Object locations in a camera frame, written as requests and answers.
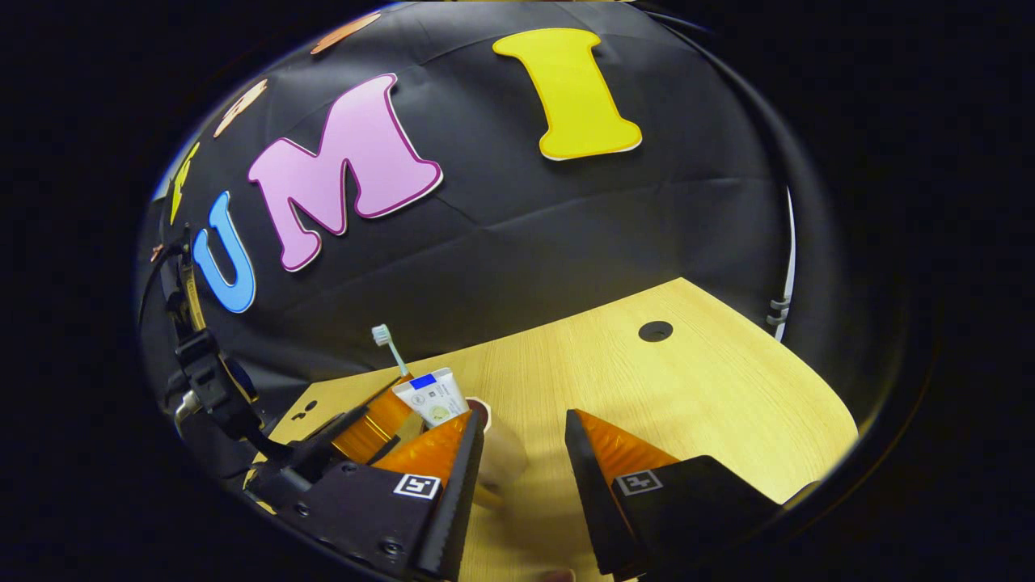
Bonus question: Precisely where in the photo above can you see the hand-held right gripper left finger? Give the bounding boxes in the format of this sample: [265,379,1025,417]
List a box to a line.
[291,408,486,581]

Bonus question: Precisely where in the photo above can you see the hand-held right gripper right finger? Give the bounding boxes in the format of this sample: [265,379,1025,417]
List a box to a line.
[564,408,784,581]

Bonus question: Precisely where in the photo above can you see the beige cup with handle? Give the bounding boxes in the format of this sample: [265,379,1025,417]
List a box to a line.
[467,396,530,510]

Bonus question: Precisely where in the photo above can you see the white toothpaste tube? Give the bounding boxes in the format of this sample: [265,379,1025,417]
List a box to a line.
[391,368,471,429]

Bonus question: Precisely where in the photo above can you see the light blue toothbrush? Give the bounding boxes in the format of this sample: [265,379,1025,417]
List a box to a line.
[371,323,411,379]

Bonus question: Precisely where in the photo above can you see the wooden desktop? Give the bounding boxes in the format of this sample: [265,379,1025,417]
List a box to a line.
[243,277,860,582]

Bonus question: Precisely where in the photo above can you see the black backdrop cloth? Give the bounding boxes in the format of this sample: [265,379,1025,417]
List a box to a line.
[137,0,817,486]

